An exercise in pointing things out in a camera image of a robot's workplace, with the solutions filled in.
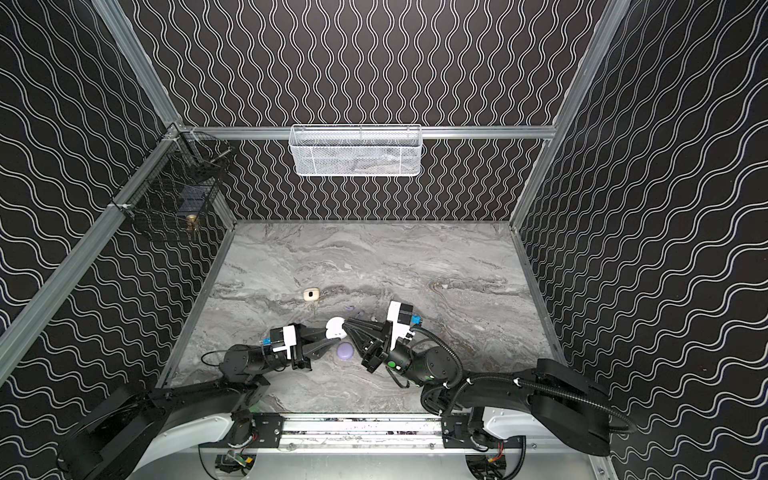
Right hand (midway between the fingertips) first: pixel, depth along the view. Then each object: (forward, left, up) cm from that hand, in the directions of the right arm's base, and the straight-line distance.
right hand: (346, 326), depth 61 cm
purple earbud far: (+21, +5, -29) cm, 36 cm away
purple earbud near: (+18, +1, -29) cm, 34 cm away
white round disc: (+1, +3, -2) cm, 4 cm away
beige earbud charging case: (+24, +18, -26) cm, 40 cm away
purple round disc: (+6, +5, -27) cm, 28 cm away
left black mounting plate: (-14, +22, -28) cm, 39 cm away
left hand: (-1, +2, -3) cm, 4 cm away
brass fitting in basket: (+31, +47, 0) cm, 56 cm away
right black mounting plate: (-13, -25, -30) cm, 41 cm away
